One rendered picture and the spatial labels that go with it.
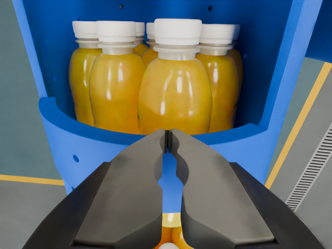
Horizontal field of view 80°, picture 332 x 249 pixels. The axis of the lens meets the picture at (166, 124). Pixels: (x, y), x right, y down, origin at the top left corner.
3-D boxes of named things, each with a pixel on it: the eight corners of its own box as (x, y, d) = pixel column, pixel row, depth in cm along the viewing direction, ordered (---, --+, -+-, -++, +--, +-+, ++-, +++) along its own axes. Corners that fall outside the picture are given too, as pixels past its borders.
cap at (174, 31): (191, 47, 19) (193, 26, 19) (205, 52, 16) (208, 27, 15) (151, 47, 19) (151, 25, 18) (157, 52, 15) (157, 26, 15)
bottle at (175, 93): (189, 179, 29) (202, 43, 21) (206, 221, 23) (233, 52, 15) (141, 185, 28) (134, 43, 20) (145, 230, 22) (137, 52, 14)
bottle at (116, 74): (157, 193, 27) (157, 47, 19) (103, 202, 26) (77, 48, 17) (148, 161, 33) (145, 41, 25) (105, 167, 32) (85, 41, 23)
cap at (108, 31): (139, 48, 20) (138, 27, 19) (97, 48, 19) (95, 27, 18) (134, 44, 23) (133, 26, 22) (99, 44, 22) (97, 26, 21)
